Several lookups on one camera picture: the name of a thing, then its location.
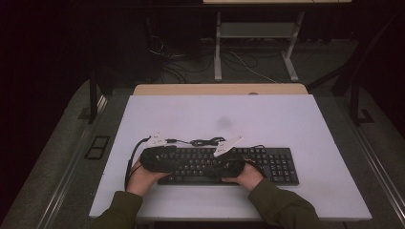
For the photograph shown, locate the person's left hand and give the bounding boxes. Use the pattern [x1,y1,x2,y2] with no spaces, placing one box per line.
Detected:
[126,158,173,198]

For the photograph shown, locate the black keyboard cable with plug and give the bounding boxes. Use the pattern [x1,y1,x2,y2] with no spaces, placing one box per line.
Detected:
[165,136,266,151]

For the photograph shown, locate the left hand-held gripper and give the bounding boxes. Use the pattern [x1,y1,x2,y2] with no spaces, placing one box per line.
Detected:
[139,132,179,174]

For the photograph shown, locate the white metal desk frame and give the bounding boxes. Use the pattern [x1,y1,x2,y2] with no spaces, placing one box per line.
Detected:
[202,0,352,83]

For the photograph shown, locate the black computer keyboard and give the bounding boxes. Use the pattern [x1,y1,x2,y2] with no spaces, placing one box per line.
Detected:
[157,146,300,187]

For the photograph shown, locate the black floor cables bundle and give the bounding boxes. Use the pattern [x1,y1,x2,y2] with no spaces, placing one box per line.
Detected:
[148,33,215,84]

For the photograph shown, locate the white floor cable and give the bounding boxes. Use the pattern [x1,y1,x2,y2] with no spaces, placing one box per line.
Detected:
[228,51,279,84]

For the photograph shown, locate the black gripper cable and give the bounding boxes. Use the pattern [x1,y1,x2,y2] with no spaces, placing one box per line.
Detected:
[123,136,151,192]

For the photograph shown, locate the metal floor rail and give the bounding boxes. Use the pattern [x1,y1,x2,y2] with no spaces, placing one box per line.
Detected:
[345,118,405,220]
[37,94,108,229]

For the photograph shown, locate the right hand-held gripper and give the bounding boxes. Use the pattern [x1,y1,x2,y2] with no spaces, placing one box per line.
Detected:
[212,135,246,179]

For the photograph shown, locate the person's right hand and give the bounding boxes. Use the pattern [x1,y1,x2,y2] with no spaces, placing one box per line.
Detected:
[222,161,266,193]

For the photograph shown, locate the black floor socket frames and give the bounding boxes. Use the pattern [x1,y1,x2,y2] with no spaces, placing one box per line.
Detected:
[84,135,111,160]

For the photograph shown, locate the black metal stand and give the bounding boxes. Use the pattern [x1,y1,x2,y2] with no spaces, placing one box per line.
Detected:
[307,13,402,126]
[88,74,100,125]

